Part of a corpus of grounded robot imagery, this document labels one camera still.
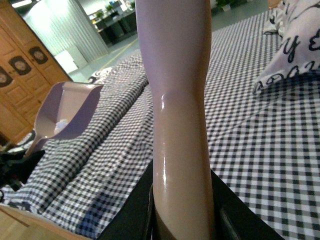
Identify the white pillow with black letters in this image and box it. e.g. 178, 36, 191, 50
253, 0, 320, 95

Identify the white plastic dustpan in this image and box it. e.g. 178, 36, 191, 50
25, 81, 103, 157

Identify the grey corrugated partition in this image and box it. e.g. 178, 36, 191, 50
22, 0, 109, 73

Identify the wooden bed headboard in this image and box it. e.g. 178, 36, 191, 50
0, 204, 87, 240

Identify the wooden wardrobe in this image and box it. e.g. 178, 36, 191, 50
0, 0, 70, 144

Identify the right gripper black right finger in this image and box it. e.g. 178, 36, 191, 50
211, 171, 283, 240

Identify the black white checkered bedsheet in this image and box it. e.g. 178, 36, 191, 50
0, 11, 320, 240

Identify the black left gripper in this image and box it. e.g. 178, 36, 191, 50
0, 150, 45, 192

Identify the white hand brush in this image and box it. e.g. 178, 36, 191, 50
135, 0, 216, 240

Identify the white tissue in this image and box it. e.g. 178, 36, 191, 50
54, 119, 69, 134

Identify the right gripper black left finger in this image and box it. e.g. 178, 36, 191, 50
96, 159, 155, 240

